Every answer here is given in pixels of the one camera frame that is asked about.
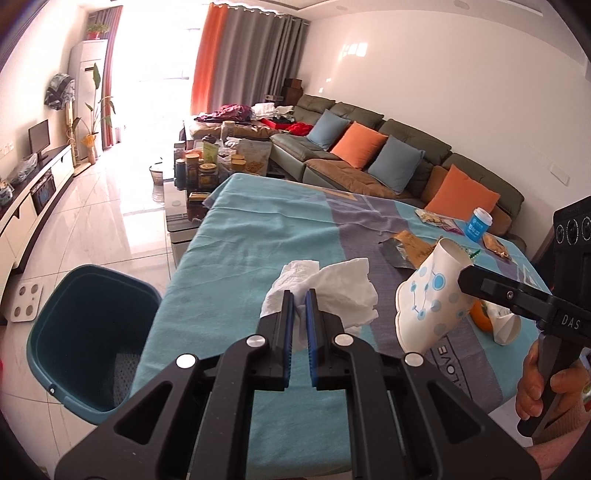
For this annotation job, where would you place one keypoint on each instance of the brown silver snack bag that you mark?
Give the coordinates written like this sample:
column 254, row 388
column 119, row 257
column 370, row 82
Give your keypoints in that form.
column 415, row 249

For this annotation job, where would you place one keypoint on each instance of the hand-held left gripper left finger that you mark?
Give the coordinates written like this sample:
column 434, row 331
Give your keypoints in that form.
column 287, row 323

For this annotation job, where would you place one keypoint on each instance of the small mesh waste basket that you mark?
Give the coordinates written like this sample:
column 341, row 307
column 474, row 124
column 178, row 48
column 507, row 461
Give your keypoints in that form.
column 158, row 174

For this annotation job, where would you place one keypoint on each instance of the crumpled white paper cup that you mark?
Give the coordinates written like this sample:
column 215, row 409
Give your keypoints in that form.
column 508, row 330

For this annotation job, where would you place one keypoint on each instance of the black glass coffee table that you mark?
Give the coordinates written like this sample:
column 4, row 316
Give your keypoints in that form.
column 180, row 217

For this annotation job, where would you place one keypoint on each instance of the dark red snack wrapper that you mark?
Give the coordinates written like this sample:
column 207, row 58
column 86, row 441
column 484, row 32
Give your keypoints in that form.
column 452, row 226

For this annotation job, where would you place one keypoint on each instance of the dark red clothes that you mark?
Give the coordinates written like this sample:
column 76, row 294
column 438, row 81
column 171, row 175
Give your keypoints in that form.
column 235, row 113

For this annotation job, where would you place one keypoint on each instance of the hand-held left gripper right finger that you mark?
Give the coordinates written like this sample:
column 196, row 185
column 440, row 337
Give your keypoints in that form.
column 313, row 332

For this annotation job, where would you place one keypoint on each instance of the large blue pillow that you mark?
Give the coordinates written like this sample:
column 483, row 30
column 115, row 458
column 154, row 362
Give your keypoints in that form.
column 397, row 164

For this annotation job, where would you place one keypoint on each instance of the tall plant in yellow pot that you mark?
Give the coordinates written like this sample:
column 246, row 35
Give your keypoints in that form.
column 90, row 145

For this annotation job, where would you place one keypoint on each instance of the striped orange grey curtain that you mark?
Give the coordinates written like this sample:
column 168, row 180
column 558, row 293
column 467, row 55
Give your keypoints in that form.
column 108, row 69

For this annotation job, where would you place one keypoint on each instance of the stacked yellow-lid containers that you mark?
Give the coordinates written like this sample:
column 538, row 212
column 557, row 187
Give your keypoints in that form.
column 238, row 164

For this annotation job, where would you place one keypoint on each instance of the white standing air conditioner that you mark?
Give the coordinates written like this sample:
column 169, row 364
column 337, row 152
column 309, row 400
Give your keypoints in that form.
column 87, row 55

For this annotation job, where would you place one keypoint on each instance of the white blue-dotted paper cup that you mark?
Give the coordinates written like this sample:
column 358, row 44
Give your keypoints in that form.
column 429, row 304

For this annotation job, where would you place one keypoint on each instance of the small blue pillow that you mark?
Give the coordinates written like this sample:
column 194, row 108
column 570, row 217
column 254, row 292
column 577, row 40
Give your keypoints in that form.
column 328, row 129

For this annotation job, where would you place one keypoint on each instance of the green box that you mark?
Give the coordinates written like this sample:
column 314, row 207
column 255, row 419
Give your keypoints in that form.
column 210, row 152

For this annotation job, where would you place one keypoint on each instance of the person's right hand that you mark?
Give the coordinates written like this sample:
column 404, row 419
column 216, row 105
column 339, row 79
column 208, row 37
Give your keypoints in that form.
column 526, row 392

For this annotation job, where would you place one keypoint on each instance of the dark jar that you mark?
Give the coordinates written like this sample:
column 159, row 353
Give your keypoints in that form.
column 180, row 175

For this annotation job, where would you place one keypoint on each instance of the large white snack bag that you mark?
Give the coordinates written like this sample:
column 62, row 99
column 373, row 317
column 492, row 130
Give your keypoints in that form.
column 254, row 157

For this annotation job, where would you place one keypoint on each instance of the white tissue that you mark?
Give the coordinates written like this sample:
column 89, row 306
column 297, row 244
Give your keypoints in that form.
column 341, row 286

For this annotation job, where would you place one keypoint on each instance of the cloth-covered standing fan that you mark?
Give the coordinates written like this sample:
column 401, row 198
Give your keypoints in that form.
column 59, row 90

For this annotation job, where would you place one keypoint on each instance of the orange pillow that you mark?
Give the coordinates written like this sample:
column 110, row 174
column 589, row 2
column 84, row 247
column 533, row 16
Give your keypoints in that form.
column 358, row 145
column 461, row 194

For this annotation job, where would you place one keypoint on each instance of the amber jar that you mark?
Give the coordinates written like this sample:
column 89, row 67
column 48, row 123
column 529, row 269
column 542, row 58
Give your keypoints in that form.
column 208, row 177

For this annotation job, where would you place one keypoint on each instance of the brown cardboard boxes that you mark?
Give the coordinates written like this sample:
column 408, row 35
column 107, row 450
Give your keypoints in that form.
column 293, row 92

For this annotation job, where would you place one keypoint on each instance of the green leather sofa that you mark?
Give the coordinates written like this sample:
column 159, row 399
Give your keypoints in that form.
column 415, row 134

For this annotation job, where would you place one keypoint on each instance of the black monitor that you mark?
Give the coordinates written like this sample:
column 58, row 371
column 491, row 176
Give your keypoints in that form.
column 39, row 136

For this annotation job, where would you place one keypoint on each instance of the brown sofa throw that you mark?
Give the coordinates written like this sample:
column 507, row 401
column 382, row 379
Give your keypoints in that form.
column 351, row 175

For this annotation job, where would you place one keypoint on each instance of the red cloth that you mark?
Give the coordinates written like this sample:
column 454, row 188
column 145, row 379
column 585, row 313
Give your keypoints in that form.
column 300, row 129

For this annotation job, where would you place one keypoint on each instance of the clear plastic bag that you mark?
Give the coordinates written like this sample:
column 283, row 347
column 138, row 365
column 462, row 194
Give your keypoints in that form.
column 23, row 167

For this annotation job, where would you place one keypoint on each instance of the small green potted plant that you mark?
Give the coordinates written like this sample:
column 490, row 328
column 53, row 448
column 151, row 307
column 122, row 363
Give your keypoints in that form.
column 98, row 30

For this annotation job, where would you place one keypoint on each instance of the clear green candy wrapper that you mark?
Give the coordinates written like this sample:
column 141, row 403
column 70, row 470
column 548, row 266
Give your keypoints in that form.
column 473, row 254

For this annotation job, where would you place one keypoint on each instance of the white black tv cabinet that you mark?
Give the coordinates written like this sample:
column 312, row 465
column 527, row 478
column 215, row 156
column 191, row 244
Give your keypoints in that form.
column 18, row 212

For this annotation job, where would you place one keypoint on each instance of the blue cup with white lid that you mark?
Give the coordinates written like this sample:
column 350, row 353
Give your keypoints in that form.
column 476, row 228

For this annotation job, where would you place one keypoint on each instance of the white bathroom scale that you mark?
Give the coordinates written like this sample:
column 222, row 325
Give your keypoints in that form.
column 27, row 302

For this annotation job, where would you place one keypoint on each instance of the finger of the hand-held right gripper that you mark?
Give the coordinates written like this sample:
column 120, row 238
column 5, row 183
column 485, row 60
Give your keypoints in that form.
column 503, row 293

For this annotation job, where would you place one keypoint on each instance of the yellow snack wrapper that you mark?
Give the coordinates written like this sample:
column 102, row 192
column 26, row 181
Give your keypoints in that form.
column 429, row 217

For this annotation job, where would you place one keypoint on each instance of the white clothes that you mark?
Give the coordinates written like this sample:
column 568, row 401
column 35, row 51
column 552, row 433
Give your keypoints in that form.
column 272, row 110

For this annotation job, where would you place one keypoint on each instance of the brown snack wrapper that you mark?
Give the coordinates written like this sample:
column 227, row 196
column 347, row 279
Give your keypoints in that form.
column 494, row 244

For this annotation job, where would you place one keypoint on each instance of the tall jar with yellow lid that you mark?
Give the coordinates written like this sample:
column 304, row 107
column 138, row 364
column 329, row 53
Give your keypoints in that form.
column 192, row 173

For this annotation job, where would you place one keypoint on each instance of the teal plastic bin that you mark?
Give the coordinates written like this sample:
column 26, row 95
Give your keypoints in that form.
column 92, row 314

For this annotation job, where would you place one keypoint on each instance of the person's right forearm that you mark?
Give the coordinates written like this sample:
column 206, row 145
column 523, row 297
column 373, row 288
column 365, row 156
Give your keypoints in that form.
column 568, row 452

